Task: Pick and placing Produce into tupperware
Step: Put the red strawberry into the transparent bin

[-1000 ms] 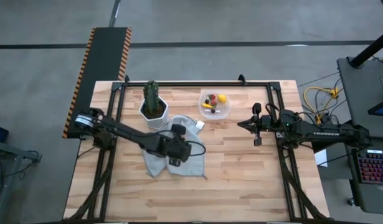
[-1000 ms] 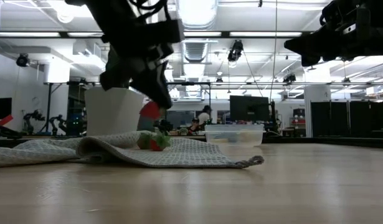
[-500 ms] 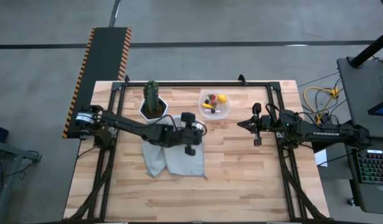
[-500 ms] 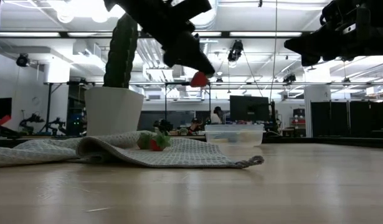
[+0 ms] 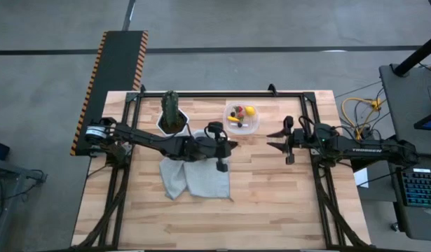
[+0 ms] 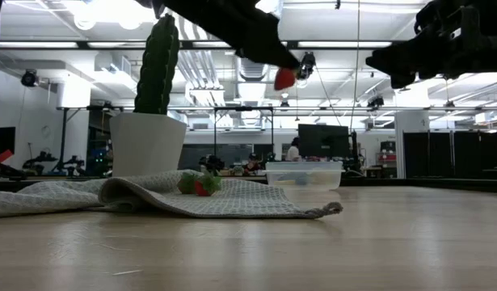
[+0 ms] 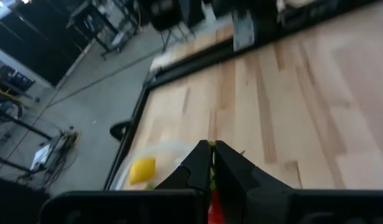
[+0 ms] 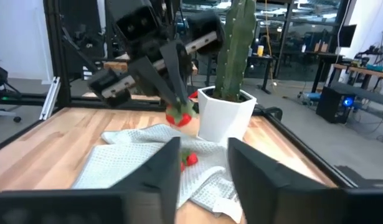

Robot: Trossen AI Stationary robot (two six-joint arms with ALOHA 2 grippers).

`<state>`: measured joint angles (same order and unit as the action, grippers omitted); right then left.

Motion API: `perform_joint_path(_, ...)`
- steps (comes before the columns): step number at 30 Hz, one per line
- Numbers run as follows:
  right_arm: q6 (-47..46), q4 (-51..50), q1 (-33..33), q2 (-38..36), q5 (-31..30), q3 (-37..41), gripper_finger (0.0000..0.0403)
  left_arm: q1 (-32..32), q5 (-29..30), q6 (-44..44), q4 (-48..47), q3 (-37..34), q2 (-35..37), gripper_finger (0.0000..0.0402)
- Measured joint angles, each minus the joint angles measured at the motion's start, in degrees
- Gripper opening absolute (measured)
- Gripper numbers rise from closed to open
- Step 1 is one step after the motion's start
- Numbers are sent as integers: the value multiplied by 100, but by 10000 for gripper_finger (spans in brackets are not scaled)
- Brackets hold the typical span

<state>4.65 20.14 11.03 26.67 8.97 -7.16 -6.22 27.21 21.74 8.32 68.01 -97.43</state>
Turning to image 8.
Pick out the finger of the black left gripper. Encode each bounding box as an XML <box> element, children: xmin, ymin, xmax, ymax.
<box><xmin>128</xmin><ymin>55</ymin><xmax>180</xmax><ymax>107</ymax></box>
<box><xmin>159</xmin><ymin>40</ymin><xmax>190</xmax><ymax>105</ymax></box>

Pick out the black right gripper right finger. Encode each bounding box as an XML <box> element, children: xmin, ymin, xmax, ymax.
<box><xmin>227</xmin><ymin>137</ymin><xmax>383</xmax><ymax>224</ymax></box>

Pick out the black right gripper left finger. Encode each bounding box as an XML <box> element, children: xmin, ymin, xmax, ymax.
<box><xmin>0</xmin><ymin>136</ymin><xmax>182</xmax><ymax>224</ymax></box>

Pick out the green cactus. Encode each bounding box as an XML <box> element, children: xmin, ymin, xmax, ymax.
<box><xmin>213</xmin><ymin>0</ymin><xmax>257</xmax><ymax>103</ymax></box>

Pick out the grey waffle cloth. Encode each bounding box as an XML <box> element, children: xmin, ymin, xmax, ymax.
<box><xmin>71</xmin><ymin>123</ymin><xmax>245</xmax><ymax>224</ymax></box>

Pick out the white plant pot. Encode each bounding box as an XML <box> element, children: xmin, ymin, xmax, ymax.
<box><xmin>197</xmin><ymin>85</ymin><xmax>257</xmax><ymax>144</ymax></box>

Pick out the white aluminium extrusion bar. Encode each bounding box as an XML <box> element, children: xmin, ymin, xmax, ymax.
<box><xmin>38</xmin><ymin>77</ymin><xmax>62</xmax><ymax>121</ymax></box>

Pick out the black computer tower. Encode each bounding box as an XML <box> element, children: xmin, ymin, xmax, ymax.
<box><xmin>315</xmin><ymin>86</ymin><xmax>356</xmax><ymax>124</ymax></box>

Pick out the black standing desk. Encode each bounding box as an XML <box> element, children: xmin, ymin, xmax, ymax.
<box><xmin>303</xmin><ymin>51</ymin><xmax>345</xmax><ymax>93</ymax></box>

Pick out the wooden top desk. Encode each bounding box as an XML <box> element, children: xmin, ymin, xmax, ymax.
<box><xmin>331</xmin><ymin>63</ymin><xmax>383</xmax><ymax>91</ymax></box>

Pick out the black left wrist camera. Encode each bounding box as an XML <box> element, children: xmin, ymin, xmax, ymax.
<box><xmin>108</xmin><ymin>0</ymin><xmax>163</xmax><ymax>43</ymax></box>

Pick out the yellow hanging cable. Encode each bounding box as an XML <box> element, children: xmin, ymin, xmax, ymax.
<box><xmin>264</xmin><ymin>0</ymin><xmax>277</xmax><ymax>86</ymax></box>

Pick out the black frame corner handle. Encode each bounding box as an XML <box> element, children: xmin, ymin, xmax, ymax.
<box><xmin>255</xmin><ymin>105</ymin><xmax>284</xmax><ymax>123</ymax></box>

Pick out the black aluminium table frame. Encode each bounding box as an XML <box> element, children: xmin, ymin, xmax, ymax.
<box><xmin>0</xmin><ymin>0</ymin><xmax>383</xmax><ymax>189</ymax></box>

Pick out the black wall monitor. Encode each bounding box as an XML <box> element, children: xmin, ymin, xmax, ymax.
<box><xmin>338</xmin><ymin>24</ymin><xmax>357</xmax><ymax>49</ymax></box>

